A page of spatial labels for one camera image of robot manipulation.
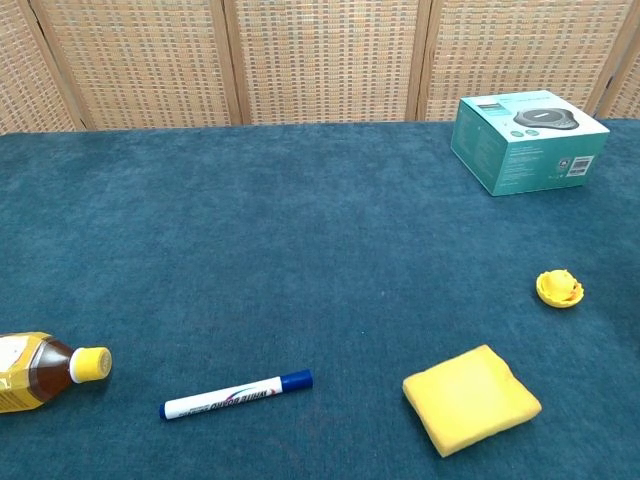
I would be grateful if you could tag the small yellow rubber duck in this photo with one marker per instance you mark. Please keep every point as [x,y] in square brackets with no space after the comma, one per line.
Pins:
[560,284]

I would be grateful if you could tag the round yellow disc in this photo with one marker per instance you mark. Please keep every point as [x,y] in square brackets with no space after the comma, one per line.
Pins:
[550,300]

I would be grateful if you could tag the blue table mat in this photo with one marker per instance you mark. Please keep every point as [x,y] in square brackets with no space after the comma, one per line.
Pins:
[280,240]

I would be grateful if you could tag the woven bamboo folding screen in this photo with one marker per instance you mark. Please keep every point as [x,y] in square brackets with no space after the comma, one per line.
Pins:
[320,60]

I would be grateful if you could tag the white blue whiteboard marker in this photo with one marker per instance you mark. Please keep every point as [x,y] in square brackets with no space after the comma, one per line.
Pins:
[225,399]

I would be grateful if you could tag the yellow square sponge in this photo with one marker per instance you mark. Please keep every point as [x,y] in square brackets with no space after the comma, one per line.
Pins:
[470,400]

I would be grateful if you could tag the teal speakerphone box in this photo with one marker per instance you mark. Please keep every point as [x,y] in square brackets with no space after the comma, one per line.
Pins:
[525,150]

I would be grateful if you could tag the tea bottle yellow label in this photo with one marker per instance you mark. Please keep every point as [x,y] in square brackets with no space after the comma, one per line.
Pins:
[40,372]

